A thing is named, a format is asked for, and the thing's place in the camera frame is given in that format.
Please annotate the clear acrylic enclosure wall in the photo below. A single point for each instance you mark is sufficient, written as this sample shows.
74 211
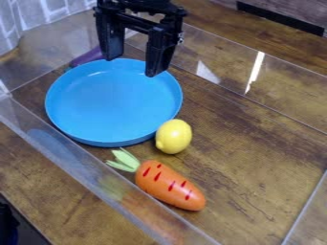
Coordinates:
166 226

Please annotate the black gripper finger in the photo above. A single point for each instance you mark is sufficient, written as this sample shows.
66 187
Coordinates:
161 48
110 36

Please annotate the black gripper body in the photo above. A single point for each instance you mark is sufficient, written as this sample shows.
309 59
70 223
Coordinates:
141 15

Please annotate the blue round tray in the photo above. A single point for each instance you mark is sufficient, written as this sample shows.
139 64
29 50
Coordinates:
107 105

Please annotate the purple toy eggplant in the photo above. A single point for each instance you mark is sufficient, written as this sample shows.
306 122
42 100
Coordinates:
87 57

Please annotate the yellow toy lemon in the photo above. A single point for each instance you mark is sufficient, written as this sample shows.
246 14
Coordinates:
174 136

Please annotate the orange toy carrot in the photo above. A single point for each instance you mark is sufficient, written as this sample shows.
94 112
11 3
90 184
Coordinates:
161 181

